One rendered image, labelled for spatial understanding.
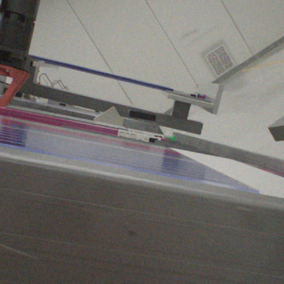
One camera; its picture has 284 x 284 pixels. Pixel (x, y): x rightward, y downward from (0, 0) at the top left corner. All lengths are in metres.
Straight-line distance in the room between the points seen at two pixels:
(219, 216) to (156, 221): 0.02
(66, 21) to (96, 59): 0.84
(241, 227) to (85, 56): 8.15
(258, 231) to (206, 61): 8.40
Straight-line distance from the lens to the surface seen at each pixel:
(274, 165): 0.39
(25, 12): 0.74
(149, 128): 0.83
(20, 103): 1.61
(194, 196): 0.15
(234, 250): 0.16
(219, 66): 8.61
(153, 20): 8.47
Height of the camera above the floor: 0.85
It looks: 7 degrees down
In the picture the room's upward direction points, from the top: 32 degrees counter-clockwise
